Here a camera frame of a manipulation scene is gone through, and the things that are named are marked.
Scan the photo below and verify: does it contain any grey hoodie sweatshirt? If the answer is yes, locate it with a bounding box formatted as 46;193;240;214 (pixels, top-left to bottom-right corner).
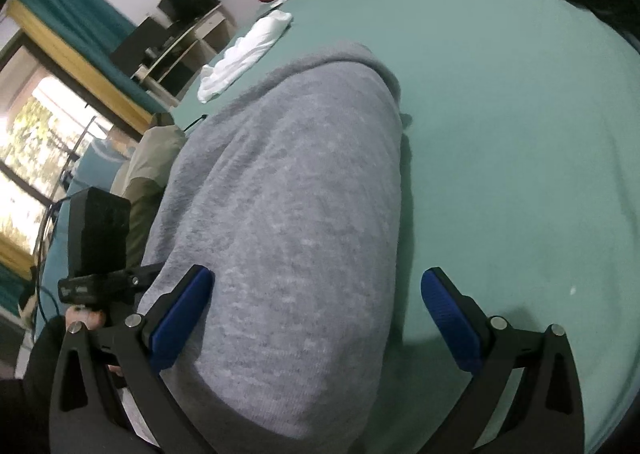
139;43;402;453

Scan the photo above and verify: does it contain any person's left hand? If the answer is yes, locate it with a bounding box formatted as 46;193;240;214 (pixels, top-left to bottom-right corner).
63;305;126;377

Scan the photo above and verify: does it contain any olive beige folded jacket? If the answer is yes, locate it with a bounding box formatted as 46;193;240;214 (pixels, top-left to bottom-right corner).
111;112;186;267

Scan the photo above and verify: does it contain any beige computer desk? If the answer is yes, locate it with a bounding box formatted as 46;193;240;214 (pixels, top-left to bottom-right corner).
132;4;235;108

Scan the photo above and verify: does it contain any black monitor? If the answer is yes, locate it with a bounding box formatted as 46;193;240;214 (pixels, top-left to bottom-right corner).
110;17;169;76

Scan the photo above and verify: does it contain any white garment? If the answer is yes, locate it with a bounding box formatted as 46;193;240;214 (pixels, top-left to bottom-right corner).
196;10;293;104

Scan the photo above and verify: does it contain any teal curtain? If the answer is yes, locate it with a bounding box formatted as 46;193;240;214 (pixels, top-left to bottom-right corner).
19;0;164;114

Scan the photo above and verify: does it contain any green bed sheet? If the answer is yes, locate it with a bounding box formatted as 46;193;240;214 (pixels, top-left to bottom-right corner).
174;0;639;453

